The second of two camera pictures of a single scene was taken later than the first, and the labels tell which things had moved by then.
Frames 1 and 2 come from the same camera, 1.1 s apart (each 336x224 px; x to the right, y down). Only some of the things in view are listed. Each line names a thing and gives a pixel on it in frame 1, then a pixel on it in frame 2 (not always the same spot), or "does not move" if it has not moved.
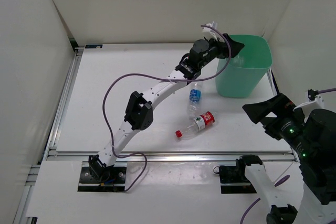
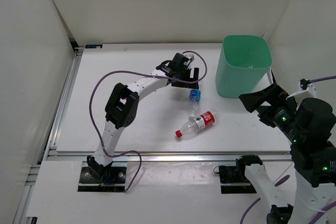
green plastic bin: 247,70 does not move
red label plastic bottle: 205,120 does not move
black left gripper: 222,46 to 195,85
